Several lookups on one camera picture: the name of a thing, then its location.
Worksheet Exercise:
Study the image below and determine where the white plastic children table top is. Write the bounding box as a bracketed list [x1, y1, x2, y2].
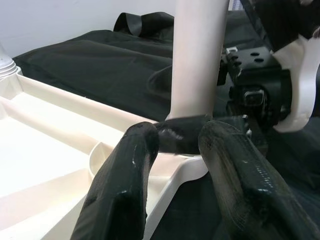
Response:
[0, 72, 210, 240]

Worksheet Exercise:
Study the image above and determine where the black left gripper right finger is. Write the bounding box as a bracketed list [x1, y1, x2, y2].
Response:
[198, 120, 320, 240]

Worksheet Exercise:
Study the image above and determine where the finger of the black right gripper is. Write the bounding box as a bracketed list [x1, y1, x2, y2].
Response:
[153, 116, 213, 155]
[147, 65, 173, 101]

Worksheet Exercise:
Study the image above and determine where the black cloth table cover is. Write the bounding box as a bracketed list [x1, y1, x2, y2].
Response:
[11, 11, 320, 240]

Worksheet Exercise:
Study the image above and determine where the white plastic table leg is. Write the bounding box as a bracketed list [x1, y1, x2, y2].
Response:
[166, 0, 230, 121]
[0, 39, 22, 81]

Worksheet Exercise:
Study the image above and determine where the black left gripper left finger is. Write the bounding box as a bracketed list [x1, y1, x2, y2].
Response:
[69, 122, 161, 240]

